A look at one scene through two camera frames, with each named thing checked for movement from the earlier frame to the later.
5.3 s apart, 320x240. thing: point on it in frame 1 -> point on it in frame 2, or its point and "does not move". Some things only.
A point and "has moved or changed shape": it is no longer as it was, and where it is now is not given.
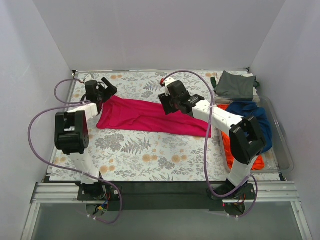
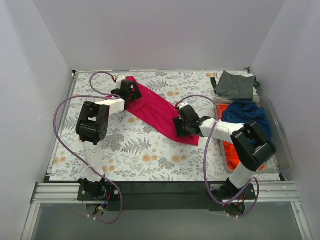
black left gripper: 105,90 -> 135,90
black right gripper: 165,104 -> 179,127
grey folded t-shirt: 235,87 does not move
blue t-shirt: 249,109 does not move
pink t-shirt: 116,112 has moved or changed shape
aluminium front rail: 68,193 does not move
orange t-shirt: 259,164 does not move
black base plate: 166,196 does not move
